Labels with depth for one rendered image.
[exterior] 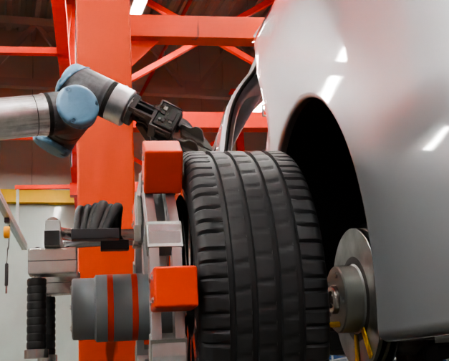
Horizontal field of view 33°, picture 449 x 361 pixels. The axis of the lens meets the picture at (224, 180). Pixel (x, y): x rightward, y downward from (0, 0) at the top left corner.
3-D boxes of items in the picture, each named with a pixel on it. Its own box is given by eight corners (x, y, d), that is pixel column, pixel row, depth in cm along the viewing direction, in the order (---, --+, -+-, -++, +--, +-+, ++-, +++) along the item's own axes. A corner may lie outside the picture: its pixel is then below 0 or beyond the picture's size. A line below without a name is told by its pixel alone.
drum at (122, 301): (176, 337, 154) (173, 268, 157) (69, 342, 150) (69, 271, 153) (170, 340, 167) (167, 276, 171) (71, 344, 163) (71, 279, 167)
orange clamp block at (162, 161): (182, 194, 150) (183, 150, 147) (142, 194, 148) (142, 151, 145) (177, 181, 156) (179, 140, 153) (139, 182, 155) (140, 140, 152)
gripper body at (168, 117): (171, 136, 169) (123, 112, 169) (168, 151, 177) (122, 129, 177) (186, 109, 172) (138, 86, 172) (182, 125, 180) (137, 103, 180)
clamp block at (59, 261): (76, 273, 141) (76, 244, 143) (27, 274, 140) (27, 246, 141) (77, 276, 146) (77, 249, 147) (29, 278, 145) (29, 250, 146)
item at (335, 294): (344, 309, 167) (339, 281, 169) (336, 309, 166) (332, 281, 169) (336, 316, 172) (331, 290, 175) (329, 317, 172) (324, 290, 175)
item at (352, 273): (404, 352, 151) (377, 205, 165) (367, 353, 150) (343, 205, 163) (356, 383, 179) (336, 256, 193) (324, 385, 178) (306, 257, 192)
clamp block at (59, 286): (80, 292, 174) (80, 269, 175) (39, 294, 172) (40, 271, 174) (80, 294, 179) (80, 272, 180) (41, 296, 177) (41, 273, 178)
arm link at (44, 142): (34, 130, 161) (63, 85, 166) (26, 144, 172) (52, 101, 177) (73, 153, 164) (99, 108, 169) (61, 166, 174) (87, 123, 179)
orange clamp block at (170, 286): (192, 311, 136) (199, 306, 127) (149, 312, 134) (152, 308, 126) (190, 271, 137) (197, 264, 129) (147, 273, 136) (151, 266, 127)
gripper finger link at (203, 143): (214, 143, 172) (177, 125, 172) (210, 153, 177) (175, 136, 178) (220, 132, 173) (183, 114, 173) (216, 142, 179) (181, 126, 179)
